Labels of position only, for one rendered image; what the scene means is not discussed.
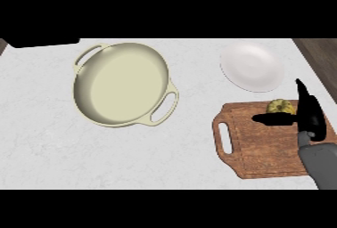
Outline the yellow squash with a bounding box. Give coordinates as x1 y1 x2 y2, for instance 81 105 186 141
265 99 298 116

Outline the white round plate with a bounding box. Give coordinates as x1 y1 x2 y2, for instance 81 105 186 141
218 41 285 94

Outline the brown wooden cutting board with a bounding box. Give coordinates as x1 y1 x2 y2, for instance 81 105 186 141
211 100 320 180

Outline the cream two-handled pot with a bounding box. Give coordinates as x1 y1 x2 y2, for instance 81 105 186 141
70 42 180 128

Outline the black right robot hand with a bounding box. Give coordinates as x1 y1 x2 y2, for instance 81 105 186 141
251 77 327 143

